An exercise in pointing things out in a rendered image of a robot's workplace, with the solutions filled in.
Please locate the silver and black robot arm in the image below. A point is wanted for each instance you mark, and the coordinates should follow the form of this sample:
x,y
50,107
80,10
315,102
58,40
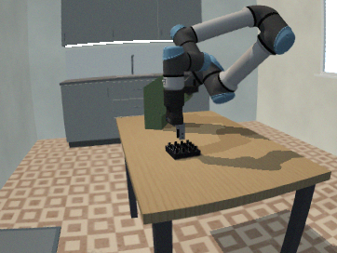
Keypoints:
x,y
185,59

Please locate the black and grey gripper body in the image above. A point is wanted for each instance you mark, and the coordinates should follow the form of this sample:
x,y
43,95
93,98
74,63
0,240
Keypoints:
x,y
174,98

